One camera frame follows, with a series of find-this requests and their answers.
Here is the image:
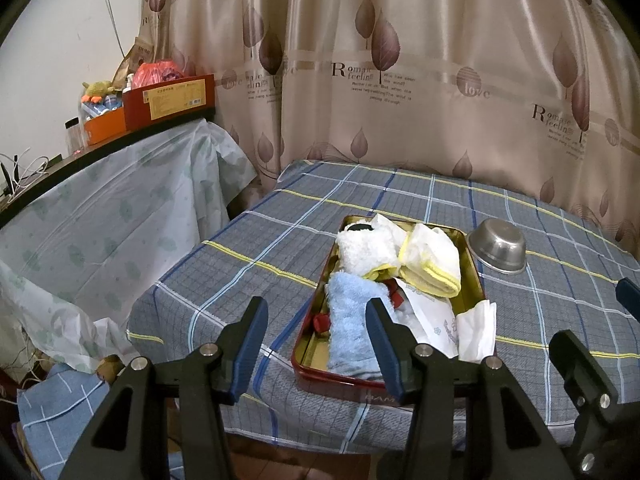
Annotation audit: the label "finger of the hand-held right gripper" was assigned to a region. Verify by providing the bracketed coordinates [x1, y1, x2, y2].
[616, 277, 640, 322]
[548, 330, 640, 480]

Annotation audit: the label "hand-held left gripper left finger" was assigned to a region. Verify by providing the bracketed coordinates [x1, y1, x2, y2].
[60, 296, 270, 480]

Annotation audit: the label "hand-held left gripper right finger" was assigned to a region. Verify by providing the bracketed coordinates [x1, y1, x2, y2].
[365, 299, 576, 480]

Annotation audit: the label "light blue towel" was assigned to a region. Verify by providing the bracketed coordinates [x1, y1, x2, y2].
[325, 272, 396, 378]

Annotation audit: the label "white printed cloth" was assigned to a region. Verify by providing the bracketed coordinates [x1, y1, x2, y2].
[397, 280, 461, 361]

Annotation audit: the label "red tin box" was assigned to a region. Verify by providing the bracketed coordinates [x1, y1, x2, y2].
[291, 214, 487, 403]

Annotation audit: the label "white cloth with yellow trim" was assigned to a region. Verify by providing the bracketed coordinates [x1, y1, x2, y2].
[398, 223, 462, 298]

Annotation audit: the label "fluffy white black item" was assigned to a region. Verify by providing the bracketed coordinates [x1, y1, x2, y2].
[335, 222, 401, 278]

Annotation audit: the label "small white cloth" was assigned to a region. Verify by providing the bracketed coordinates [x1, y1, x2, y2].
[370, 214, 408, 246]

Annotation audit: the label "grey plaid tablecloth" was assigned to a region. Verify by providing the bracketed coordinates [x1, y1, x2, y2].
[127, 160, 640, 456]

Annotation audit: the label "steel bowl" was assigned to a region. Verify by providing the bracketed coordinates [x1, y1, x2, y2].
[467, 218, 528, 275]

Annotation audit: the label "translucent plastic table cover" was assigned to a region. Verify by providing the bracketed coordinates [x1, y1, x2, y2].
[0, 120, 258, 376]

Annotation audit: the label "light blue checked cloth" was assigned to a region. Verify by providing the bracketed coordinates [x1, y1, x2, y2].
[17, 362, 186, 480]

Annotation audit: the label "red cardboard box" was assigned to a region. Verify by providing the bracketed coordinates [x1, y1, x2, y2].
[122, 74, 217, 132]

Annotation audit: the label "orange box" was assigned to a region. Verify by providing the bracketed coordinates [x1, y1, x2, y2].
[84, 107, 127, 147]

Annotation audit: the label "clear jar with black lid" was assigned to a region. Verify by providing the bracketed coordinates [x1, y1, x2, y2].
[64, 117, 83, 153]

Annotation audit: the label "blue white packets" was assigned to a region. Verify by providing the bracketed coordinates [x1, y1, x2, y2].
[82, 97, 123, 121]

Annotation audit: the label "red plastic bag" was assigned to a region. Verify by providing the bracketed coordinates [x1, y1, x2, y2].
[132, 59, 186, 88]

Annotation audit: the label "yellow green plush toy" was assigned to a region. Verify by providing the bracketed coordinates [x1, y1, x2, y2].
[82, 80, 113, 103]

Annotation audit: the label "brown paper bag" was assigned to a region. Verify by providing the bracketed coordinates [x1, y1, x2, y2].
[112, 37, 156, 86]

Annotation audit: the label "beige leaf print curtain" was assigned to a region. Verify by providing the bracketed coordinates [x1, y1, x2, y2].
[140, 0, 640, 256]

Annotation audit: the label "white cable bundle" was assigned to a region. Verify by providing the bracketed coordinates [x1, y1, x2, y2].
[0, 149, 51, 206]

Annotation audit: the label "thin wall cable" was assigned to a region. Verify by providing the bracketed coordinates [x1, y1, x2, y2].
[85, 0, 128, 61]

